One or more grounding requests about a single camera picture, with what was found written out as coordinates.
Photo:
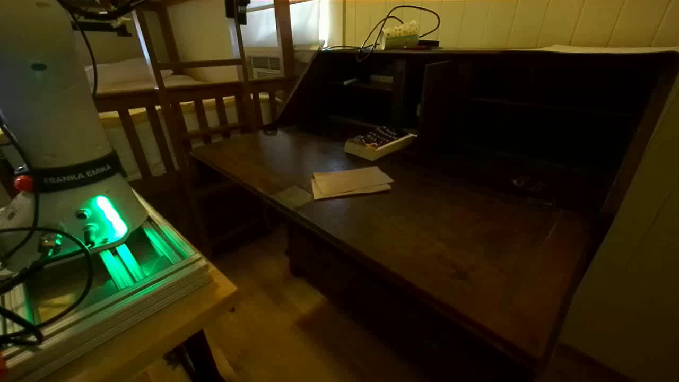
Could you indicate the dark wooden secretary desk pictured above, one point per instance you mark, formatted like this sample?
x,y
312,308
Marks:
x,y
437,239

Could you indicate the red round button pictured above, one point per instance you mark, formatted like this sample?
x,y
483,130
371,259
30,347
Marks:
x,y
24,182

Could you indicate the white paper sheet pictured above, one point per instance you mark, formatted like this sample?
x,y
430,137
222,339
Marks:
x,y
607,48

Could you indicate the small grey card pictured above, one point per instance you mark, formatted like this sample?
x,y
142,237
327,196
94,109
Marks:
x,y
291,196

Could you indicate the white bed mattress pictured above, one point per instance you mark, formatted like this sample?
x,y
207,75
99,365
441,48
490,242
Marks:
x,y
119,75

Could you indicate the white wall heater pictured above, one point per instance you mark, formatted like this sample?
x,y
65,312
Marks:
x,y
265,64

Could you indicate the wooden chair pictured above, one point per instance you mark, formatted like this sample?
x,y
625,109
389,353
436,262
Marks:
x,y
169,91

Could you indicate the small pale roll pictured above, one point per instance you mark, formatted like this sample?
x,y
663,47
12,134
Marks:
x,y
383,78

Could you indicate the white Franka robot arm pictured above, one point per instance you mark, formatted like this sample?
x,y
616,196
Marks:
x,y
49,107

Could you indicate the aluminium robot mounting plate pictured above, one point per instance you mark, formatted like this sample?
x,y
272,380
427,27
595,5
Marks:
x,y
141,282

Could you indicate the light wooden robot table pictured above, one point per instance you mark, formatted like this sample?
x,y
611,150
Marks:
x,y
184,319

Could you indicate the white calculator with buttons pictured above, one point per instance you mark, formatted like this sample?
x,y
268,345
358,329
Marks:
x,y
373,145

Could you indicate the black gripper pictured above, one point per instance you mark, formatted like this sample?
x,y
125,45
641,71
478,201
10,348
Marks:
x,y
235,9

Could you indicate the white paper stack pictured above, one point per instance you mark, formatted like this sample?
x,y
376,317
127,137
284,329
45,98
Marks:
x,y
350,182

